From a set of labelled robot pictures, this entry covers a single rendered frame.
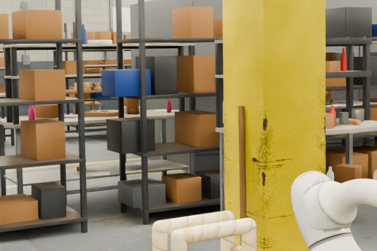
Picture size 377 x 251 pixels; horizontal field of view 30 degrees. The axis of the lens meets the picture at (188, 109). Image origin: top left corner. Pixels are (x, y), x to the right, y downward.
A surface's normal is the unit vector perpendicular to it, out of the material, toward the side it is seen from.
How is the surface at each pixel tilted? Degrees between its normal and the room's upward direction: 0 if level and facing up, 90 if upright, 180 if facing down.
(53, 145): 90
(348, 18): 90
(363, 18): 90
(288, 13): 90
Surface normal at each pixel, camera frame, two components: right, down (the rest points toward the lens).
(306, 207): -0.76, -0.08
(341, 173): -0.61, 0.07
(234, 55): -0.89, 0.05
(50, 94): 0.49, 0.07
